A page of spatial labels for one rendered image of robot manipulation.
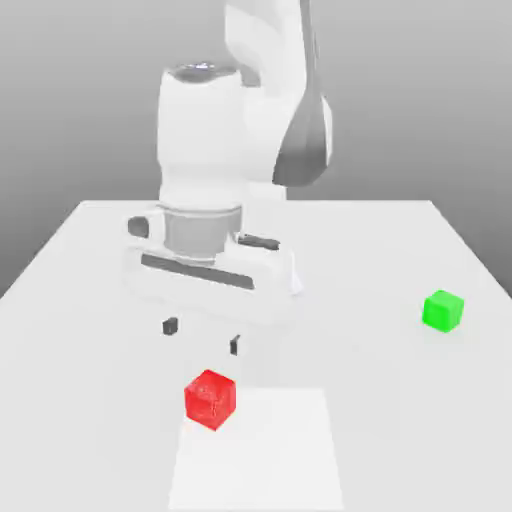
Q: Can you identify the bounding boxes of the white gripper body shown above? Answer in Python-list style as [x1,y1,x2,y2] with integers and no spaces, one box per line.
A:
[121,238,304,326]

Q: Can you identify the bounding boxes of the small red cube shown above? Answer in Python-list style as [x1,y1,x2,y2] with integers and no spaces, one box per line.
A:
[183,368,238,433]

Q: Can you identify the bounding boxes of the small green cube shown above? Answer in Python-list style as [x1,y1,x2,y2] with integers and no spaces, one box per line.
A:
[421,289,466,334]

